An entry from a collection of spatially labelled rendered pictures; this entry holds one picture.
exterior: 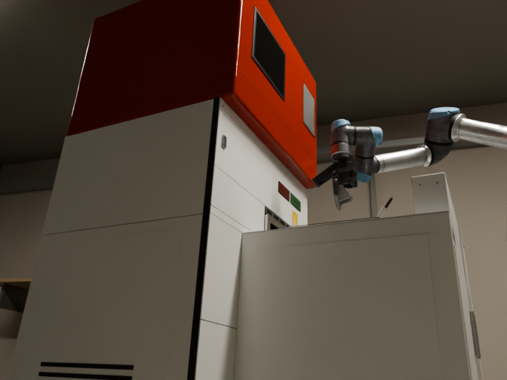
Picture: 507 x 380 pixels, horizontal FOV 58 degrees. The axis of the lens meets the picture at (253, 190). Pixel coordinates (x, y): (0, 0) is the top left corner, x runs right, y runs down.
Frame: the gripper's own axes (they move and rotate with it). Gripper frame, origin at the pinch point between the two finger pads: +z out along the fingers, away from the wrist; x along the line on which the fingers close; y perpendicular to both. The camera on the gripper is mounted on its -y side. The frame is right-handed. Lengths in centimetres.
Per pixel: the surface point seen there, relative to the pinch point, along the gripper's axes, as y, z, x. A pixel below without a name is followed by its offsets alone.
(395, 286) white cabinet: 21, 36, -29
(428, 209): 31.3, 12.7, -23.7
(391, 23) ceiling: 20, -173, 103
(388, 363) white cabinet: 18, 55, -29
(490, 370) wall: 58, 44, 228
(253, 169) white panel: -25.7, -9.6, -19.9
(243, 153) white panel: -26.3, -12.1, -27.8
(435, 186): 33.8, 6.0, -23.9
